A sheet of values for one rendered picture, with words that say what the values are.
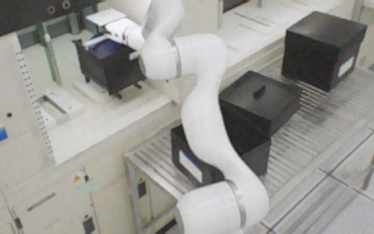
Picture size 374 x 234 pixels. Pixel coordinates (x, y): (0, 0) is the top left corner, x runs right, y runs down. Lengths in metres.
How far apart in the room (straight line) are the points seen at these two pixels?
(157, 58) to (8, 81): 0.52
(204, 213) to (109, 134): 0.78
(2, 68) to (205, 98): 0.62
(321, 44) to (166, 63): 1.15
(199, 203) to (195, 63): 0.34
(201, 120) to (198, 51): 0.17
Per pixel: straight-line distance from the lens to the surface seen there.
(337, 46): 1.99
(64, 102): 1.82
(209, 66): 1.01
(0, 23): 1.26
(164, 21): 1.04
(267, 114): 1.75
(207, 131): 0.98
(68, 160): 1.59
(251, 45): 2.23
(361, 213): 2.63
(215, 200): 0.98
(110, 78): 1.64
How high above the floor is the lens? 1.93
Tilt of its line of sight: 38 degrees down
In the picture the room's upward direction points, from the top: 2 degrees counter-clockwise
